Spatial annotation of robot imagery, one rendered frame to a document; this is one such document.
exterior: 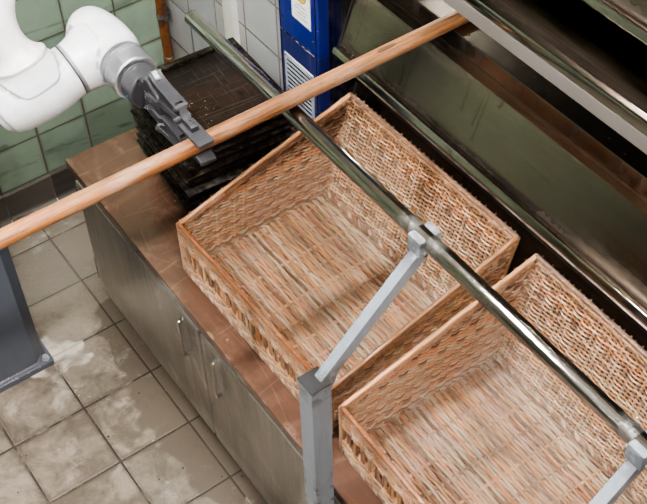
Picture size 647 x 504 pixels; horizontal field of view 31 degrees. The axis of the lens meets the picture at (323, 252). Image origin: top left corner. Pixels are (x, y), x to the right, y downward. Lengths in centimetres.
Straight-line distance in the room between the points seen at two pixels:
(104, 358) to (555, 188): 150
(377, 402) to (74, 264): 144
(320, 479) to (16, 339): 120
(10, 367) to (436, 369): 130
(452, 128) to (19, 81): 83
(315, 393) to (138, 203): 98
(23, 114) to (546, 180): 95
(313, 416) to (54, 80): 75
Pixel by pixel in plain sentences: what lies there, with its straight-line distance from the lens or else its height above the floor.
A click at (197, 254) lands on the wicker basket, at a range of 244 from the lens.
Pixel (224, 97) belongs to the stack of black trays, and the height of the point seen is 80.
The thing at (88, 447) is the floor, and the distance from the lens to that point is 303.
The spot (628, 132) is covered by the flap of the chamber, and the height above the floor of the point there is 140.
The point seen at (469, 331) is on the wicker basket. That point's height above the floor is 73.
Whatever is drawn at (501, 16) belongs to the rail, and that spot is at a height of 143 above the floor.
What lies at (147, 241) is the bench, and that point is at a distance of 265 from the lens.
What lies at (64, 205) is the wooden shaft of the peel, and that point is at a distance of 187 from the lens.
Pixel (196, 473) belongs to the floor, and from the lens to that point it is 294.
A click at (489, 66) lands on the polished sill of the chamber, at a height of 116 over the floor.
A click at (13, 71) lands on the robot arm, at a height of 123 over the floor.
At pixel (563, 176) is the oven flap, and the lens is 213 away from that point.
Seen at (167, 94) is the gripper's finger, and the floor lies 125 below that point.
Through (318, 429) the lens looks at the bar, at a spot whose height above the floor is 84.
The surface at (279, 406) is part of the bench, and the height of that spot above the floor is 58.
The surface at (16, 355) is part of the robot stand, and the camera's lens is 313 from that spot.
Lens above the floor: 251
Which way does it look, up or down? 48 degrees down
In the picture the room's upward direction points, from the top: 2 degrees counter-clockwise
